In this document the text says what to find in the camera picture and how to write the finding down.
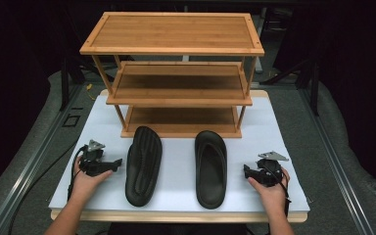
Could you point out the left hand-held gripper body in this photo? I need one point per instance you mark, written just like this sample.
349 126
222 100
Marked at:
91 163

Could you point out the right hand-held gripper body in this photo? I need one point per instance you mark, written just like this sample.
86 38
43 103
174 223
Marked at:
269 171

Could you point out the black slipper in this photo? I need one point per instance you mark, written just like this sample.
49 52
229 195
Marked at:
143 166
211 169

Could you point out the three-tier wooden shoe rack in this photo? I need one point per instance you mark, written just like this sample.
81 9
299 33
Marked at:
173 32

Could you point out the person's left hand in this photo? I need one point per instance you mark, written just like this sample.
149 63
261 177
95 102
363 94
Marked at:
84 186

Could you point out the person's right hand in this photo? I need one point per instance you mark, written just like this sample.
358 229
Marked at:
274 196

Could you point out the white table cover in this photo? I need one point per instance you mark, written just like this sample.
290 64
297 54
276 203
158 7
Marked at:
176 169

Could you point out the small yellow object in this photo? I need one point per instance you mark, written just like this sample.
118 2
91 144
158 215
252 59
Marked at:
89 87

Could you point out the black metal stand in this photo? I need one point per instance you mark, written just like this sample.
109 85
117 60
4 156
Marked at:
65 84

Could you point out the aluminium floor rail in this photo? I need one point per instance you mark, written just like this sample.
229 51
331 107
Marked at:
336 163
29 169

